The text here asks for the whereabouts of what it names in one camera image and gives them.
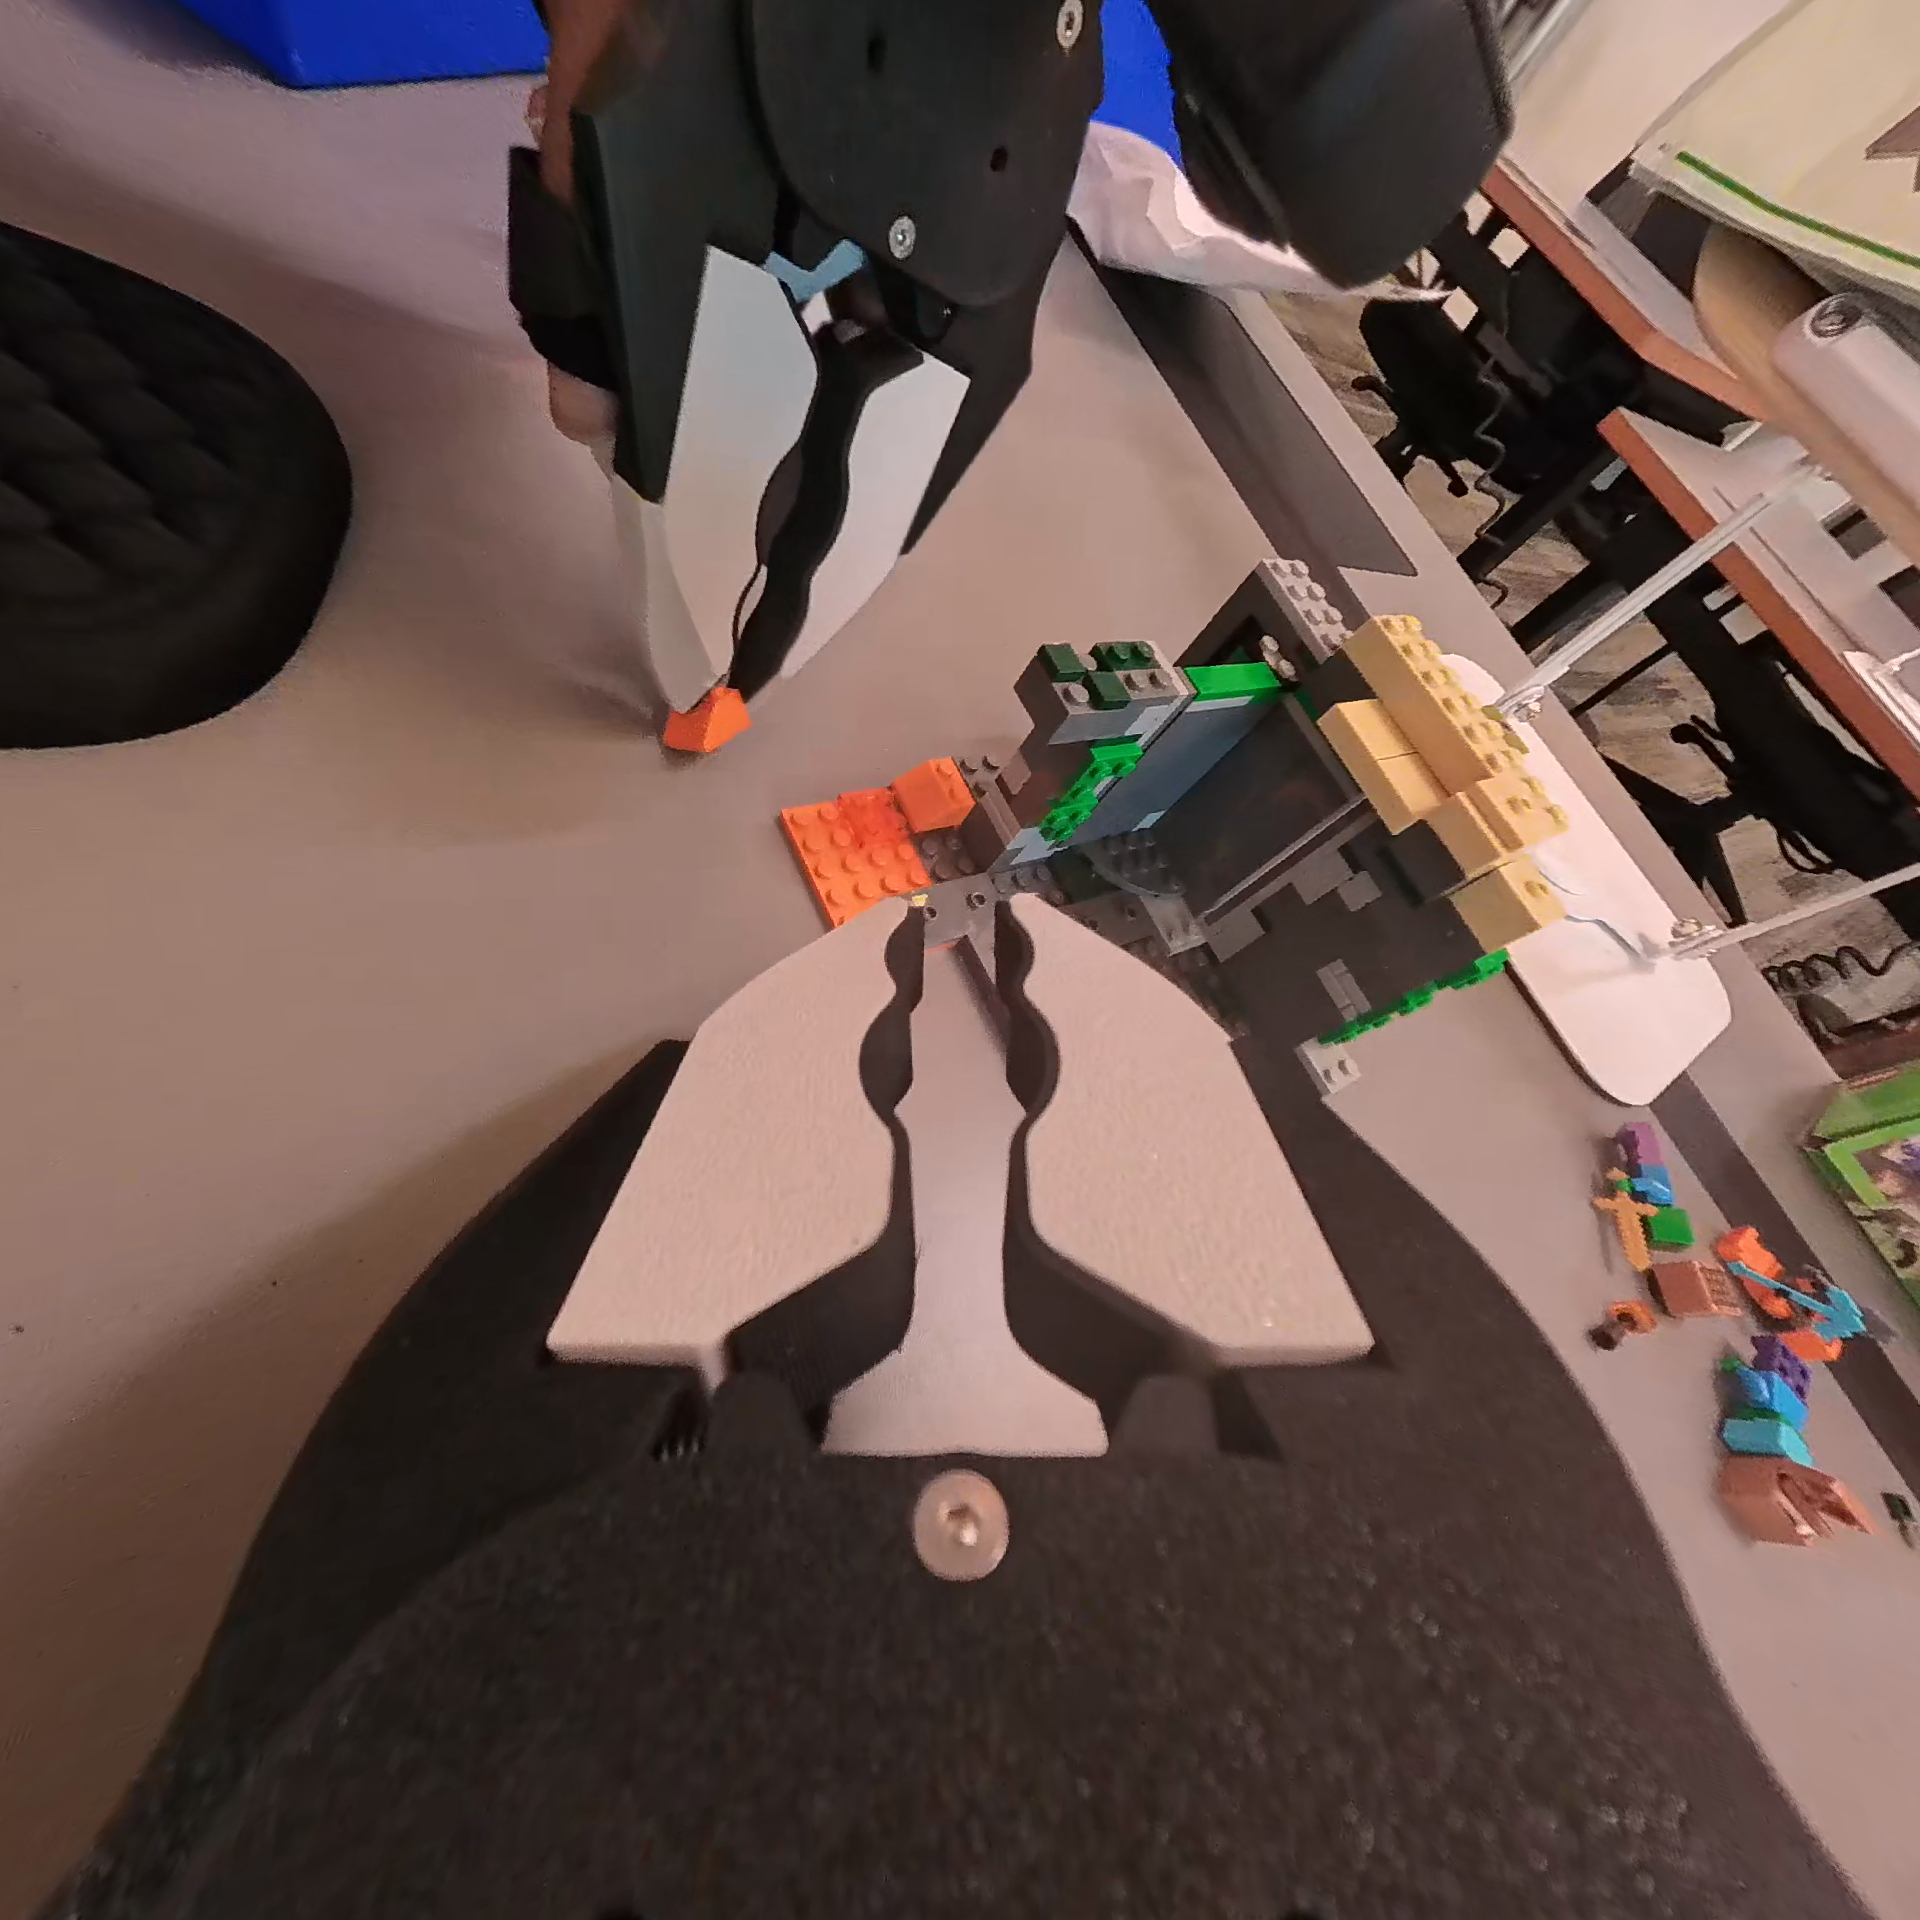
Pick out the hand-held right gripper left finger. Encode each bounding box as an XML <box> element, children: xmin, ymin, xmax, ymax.
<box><xmin>547</xmin><ymin>903</ymin><xmax>924</xmax><ymax>1370</ymax></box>

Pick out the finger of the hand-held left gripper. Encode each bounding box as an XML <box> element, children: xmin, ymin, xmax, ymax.
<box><xmin>739</xmin><ymin>353</ymin><xmax>975</xmax><ymax>694</ymax></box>
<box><xmin>609</xmin><ymin>245</ymin><xmax>825</xmax><ymax>719</ymax></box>

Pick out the toy brick set box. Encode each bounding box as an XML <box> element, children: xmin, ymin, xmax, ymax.
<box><xmin>1808</xmin><ymin>1063</ymin><xmax>1920</xmax><ymax>1307</ymax></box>

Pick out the black mesh office chair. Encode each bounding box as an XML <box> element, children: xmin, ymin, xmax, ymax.
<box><xmin>0</xmin><ymin>221</ymin><xmax>354</xmax><ymax>749</ymax></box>

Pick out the white book stand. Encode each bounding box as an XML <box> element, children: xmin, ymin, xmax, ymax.
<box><xmin>1441</xmin><ymin>225</ymin><xmax>1920</xmax><ymax>1108</ymax></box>

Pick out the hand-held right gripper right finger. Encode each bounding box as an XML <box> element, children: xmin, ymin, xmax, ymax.
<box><xmin>993</xmin><ymin>895</ymin><xmax>1373</xmax><ymax>1370</ymax></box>

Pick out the brick building model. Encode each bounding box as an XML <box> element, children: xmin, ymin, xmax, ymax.
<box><xmin>780</xmin><ymin>557</ymin><xmax>1575</xmax><ymax>1103</ymax></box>

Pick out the pile of small brick figures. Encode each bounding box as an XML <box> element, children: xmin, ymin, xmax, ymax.
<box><xmin>1592</xmin><ymin>1122</ymin><xmax>1877</xmax><ymax>1548</ymax></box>

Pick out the brown office table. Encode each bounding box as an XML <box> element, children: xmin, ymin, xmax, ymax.
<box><xmin>1477</xmin><ymin>29</ymin><xmax>1764</xmax><ymax>426</ymax></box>

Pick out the crumpled white paper bag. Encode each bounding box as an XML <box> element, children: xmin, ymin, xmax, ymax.
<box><xmin>1072</xmin><ymin>118</ymin><xmax>1353</xmax><ymax>294</ymax></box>

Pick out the brown top office desk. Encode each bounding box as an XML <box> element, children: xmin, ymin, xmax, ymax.
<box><xmin>1597</xmin><ymin>405</ymin><xmax>1920</xmax><ymax>789</ymax></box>

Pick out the instruction booklet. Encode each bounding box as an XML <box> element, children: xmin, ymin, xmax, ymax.
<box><xmin>1628</xmin><ymin>0</ymin><xmax>1920</xmax><ymax>273</ymax></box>

